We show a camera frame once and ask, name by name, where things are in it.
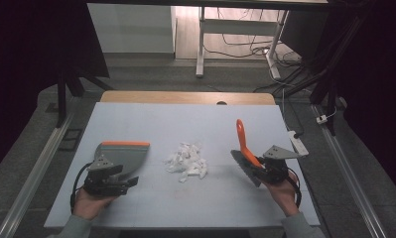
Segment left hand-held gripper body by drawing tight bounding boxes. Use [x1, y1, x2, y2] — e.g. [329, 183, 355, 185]
[82, 153, 128, 198]

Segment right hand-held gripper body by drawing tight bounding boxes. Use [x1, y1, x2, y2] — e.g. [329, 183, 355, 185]
[260, 145, 301, 185]

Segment grey dustpan with orange edge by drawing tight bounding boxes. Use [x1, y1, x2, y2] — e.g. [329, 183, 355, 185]
[94, 141, 151, 182]

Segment orange-handled grey brush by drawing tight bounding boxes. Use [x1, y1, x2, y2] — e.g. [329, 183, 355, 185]
[230, 118, 267, 188]

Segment pile of white paper scraps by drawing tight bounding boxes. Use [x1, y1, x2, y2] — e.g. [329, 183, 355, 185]
[163, 142, 208, 183]

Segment person's right hand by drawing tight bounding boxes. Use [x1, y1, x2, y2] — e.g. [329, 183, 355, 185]
[261, 170, 301, 218]

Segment person's left hand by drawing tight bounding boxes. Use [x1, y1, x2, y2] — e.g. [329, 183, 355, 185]
[71, 187, 118, 221]

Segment white power strip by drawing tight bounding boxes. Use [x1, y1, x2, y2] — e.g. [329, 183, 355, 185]
[287, 130, 310, 158]

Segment black metal stand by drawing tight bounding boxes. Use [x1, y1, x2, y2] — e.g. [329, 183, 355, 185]
[55, 65, 114, 129]
[309, 14, 367, 137]

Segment light blue foam board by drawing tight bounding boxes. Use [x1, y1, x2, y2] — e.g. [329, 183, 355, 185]
[44, 101, 321, 230]

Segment wooden table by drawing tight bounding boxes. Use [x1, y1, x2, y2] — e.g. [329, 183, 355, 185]
[100, 90, 277, 106]

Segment black curtain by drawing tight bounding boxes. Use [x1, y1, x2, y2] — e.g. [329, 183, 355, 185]
[0, 0, 111, 181]
[333, 0, 396, 202]

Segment white cabinet panel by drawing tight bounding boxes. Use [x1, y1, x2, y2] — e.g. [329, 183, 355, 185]
[86, 3, 178, 55]

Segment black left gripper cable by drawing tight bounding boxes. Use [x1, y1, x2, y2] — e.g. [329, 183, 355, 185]
[69, 162, 93, 213]

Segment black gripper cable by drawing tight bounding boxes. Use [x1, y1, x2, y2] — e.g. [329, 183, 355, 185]
[69, 162, 93, 213]
[285, 167, 303, 208]

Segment black rectangular floor frame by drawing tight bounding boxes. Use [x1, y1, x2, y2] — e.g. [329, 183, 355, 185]
[58, 128, 84, 153]

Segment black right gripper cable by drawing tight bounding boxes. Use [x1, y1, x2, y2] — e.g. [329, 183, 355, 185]
[285, 167, 303, 208]

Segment aluminium rail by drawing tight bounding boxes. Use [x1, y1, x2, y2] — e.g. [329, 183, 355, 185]
[310, 103, 389, 238]
[0, 112, 76, 238]

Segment bundle of black floor cables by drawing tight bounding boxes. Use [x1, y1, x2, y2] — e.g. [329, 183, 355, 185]
[203, 8, 314, 97]

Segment white desk frame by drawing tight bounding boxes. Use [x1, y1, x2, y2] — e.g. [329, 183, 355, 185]
[196, 6, 290, 80]

